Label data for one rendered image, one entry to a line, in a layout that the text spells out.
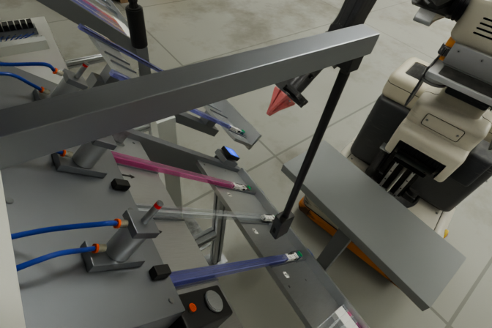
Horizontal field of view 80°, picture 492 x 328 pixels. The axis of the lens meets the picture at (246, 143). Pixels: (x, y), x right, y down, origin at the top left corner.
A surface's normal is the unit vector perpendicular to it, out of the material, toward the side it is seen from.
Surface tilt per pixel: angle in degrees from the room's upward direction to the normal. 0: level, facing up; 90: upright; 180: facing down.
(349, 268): 0
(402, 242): 0
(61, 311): 45
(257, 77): 90
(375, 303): 0
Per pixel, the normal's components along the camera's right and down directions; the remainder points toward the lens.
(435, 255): 0.11, -0.69
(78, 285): 0.67, -0.72
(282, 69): 0.55, 0.65
